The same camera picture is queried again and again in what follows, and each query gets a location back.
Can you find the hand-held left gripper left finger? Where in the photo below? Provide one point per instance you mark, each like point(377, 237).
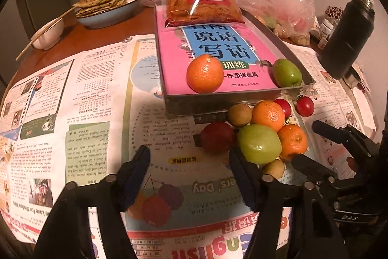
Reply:
point(136, 180)

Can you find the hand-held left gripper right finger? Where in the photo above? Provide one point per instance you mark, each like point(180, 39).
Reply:
point(242, 180)

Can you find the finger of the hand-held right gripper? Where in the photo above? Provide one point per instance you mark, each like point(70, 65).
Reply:
point(330, 129)
point(312, 169)

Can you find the small brown fruit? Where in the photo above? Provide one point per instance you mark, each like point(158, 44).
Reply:
point(272, 169)

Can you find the tangerine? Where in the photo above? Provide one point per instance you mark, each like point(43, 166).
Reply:
point(204, 73)
point(268, 115)
point(294, 141)

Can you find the cherry tomato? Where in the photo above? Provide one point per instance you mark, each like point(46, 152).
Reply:
point(285, 106)
point(304, 106)

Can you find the large green apple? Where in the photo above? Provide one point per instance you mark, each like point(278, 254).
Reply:
point(259, 144)

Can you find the dark red fruit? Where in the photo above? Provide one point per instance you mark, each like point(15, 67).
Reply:
point(216, 138)

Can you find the small olive green fruit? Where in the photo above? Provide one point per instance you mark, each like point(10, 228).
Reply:
point(239, 115)

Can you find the small green apple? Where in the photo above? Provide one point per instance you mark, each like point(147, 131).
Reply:
point(286, 72)

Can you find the metal tray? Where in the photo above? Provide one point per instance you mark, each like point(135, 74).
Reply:
point(197, 104)

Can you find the bag of small brown fruits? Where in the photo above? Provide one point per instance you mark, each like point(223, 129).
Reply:
point(298, 38)

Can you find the newspaper with cartoon pictures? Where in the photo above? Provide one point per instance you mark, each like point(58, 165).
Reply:
point(333, 89)

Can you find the newspaper with fruit picture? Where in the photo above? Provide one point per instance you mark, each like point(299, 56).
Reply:
point(121, 113)

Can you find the white medicine bottle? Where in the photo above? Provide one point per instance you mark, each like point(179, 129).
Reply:
point(322, 42)
point(326, 26)

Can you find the black thermos flask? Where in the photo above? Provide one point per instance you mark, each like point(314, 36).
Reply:
point(348, 35)

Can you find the newspaper sheet with photos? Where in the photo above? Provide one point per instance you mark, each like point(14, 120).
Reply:
point(39, 125)

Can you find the polka dot container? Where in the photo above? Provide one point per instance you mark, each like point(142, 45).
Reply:
point(334, 12)

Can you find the pink book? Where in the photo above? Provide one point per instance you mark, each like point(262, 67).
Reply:
point(172, 65)

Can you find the blue rimmed bowl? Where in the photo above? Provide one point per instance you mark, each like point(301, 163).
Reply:
point(103, 21)

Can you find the small white bowl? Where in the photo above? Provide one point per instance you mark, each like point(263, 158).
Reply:
point(48, 36)

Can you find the wooden chopstick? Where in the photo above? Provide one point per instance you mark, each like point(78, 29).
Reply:
point(24, 52)
point(57, 19)

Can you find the stack of flatbreads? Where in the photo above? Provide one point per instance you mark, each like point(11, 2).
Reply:
point(100, 4)

